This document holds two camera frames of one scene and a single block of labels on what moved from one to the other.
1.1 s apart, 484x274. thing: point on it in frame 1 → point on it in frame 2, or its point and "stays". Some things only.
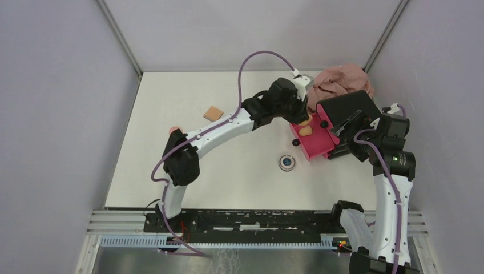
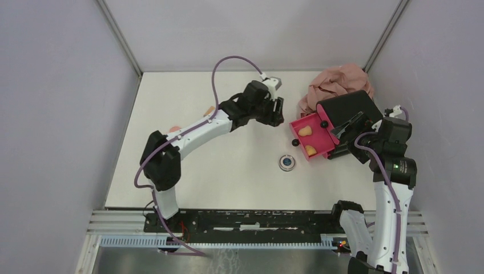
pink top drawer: (326, 123) stays
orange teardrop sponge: (305, 131) stays
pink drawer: (314, 139) stays
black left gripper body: (292, 111) → (266, 115)
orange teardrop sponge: (306, 122) → (310, 150)
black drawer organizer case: (337, 110) stays
